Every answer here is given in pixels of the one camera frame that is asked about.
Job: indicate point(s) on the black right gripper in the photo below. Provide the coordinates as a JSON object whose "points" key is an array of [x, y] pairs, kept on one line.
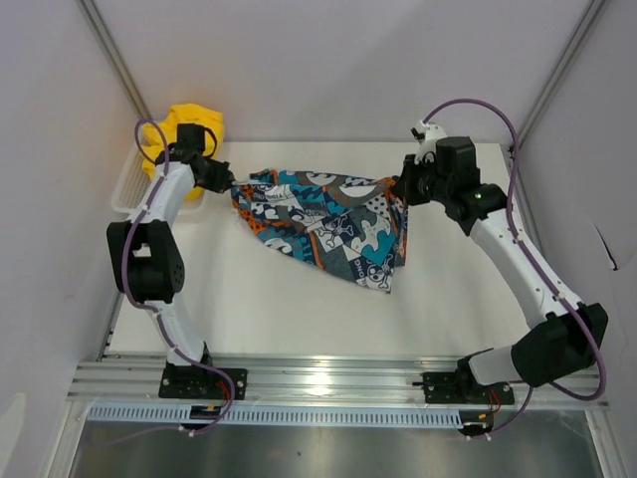
{"points": [[405, 186]]}

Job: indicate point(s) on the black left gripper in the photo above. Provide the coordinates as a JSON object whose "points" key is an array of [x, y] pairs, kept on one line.
{"points": [[223, 178]]}

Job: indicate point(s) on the colourful patterned shorts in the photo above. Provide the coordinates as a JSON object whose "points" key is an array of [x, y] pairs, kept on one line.
{"points": [[351, 227]]}

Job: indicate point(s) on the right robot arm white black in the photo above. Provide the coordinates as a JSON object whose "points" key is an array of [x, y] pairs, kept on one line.
{"points": [[565, 334]]}

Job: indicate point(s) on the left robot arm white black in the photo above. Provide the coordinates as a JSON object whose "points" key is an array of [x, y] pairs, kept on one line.
{"points": [[146, 262]]}

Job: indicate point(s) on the white plastic basket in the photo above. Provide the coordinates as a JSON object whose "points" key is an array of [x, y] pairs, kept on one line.
{"points": [[133, 183]]}

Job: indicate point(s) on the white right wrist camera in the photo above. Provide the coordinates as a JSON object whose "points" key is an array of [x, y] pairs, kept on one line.
{"points": [[426, 134]]}

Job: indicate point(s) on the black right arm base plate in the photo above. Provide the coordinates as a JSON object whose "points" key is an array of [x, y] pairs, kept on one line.
{"points": [[443, 387]]}

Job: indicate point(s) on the aluminium mounting rail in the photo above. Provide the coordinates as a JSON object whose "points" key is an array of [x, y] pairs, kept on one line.
{"points": [[294, 381]]}

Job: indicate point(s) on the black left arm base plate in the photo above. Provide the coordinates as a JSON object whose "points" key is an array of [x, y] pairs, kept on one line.
{"points": [[193, 382]]}

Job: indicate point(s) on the slotted grey cable duct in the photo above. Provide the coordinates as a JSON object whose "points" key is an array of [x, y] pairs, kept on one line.
{"points": [[246, 414]]}

